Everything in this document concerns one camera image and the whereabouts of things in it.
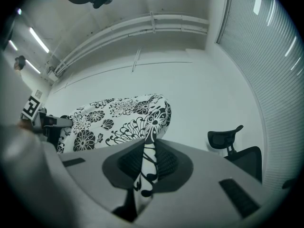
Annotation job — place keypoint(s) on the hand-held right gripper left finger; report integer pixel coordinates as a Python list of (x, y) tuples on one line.
[(95, 174)]

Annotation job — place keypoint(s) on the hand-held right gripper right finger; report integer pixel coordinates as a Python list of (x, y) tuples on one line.
[(202, 174)]

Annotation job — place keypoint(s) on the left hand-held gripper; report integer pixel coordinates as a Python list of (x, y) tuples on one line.
[(30, 108)]

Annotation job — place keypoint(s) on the round floral cushion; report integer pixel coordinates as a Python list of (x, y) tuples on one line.
[(118, 120)]

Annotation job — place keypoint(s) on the black chair with tilted headrest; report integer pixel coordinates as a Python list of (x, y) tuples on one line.
[(247, 160)]

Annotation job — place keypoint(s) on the ceiling light bar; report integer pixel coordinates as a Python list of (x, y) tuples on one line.
[(32, 66), (13, 45), (39, 40)]

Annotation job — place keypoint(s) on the white ceiling pipes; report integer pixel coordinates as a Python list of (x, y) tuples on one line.
[(142, 26)]

